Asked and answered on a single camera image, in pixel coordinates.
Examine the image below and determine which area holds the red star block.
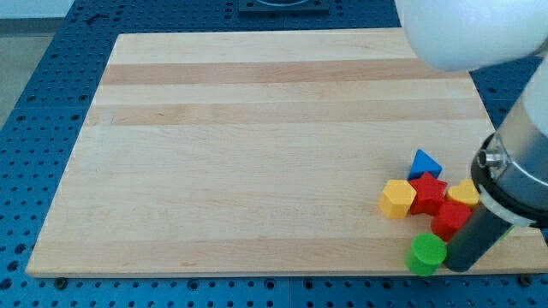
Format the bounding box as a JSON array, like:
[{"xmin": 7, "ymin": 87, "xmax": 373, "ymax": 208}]
[{"xmin": 409, "ymin": 172, "xmax": 447, "ymax": 216}]

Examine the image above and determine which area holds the red cylinder block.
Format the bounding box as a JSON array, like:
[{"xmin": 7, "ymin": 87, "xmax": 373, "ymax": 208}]
[{"xmin": 431, "ymin": 201, "xmax": 472, "ymax": 242}]

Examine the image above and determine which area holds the blue triangle block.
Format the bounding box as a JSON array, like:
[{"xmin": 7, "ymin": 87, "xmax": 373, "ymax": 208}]
[{"xmin": 408, "ymin": 149, "xmax": 443, "ymax": 180}]

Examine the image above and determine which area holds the green cylinder block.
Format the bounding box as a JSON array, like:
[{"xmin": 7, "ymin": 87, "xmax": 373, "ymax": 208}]
[{"xmin": 404, "ymin": 233, "xmax": 447, "ymax": 277}]

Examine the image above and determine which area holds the yellow hexagon block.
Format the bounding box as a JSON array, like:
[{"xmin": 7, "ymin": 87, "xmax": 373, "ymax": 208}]
[{"xmin": 378, "ymin": 180, "xmax": 417, "ymax": 219}]

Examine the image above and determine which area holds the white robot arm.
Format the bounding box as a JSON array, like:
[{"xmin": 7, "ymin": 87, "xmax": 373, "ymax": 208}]
[{"xmin": 396, "ymin": 0, "xmax": 547, "ymax": 272}]

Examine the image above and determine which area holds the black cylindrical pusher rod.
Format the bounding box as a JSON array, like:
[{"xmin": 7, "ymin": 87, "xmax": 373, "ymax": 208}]
[{"xmin": 444, "ymin": 204, "xmax": 512, "ymax": 272}]

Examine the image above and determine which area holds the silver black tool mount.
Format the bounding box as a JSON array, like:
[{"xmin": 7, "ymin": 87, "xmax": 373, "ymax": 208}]
[{"xmin": 471, "ymin": 98, "xmax": 547, "ymax": 228}]

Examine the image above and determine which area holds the wooden board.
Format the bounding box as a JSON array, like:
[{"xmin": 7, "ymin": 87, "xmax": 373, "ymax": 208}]
[{"xmin": 25, "ymin": 27, "xmax": 548, "ymax": 279}]

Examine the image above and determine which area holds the yellow heart block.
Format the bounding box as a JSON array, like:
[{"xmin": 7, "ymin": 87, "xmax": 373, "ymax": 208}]
[{"xmin": 445, "ymin": 179, "xmax": 480, "ymax": 209}]

